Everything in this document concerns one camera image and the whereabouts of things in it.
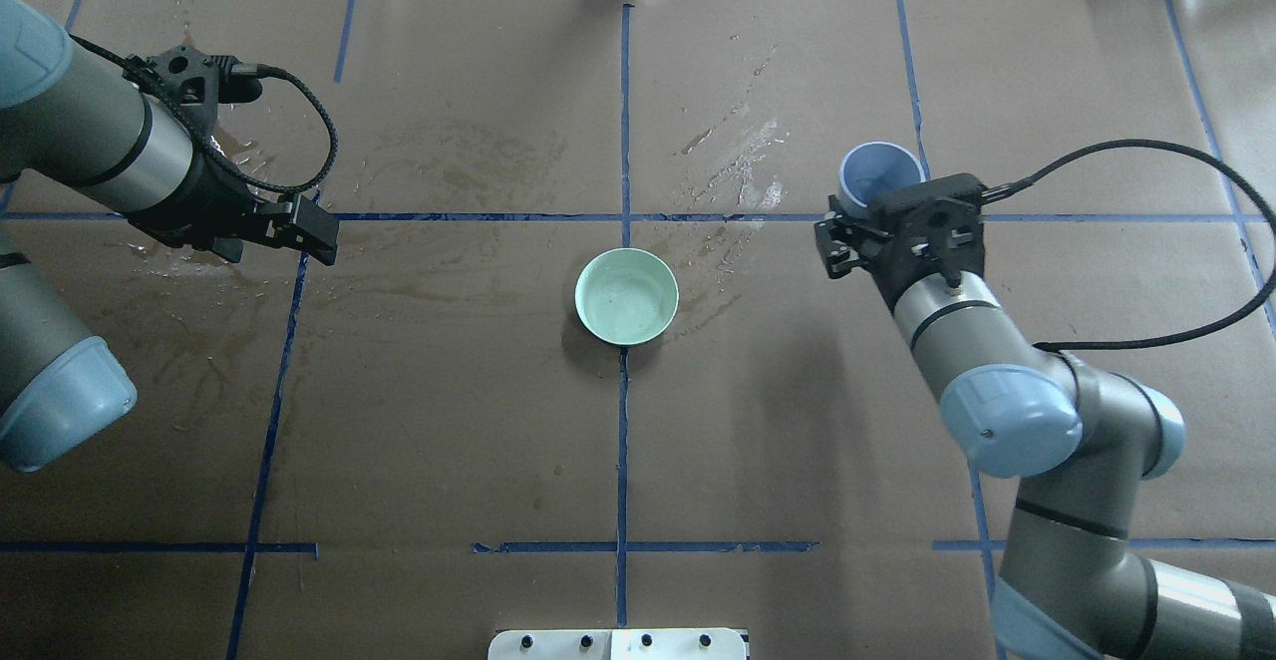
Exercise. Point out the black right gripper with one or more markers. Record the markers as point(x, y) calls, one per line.
point(845, 241)

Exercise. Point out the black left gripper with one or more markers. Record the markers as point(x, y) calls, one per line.
point(204, 209)

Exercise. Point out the light blue plastic cup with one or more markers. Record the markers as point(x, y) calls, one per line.
point(873, 168)

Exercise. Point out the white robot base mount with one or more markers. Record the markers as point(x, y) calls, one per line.
point(621, 643)

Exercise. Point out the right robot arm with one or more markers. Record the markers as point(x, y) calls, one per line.
point(1079, 441)

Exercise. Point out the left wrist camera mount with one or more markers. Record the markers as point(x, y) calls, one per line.
point(198, 83)

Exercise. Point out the light green bowl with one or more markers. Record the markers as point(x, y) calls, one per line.
point(626, 296)

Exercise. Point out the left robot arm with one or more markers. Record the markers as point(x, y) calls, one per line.
point(134, 135)

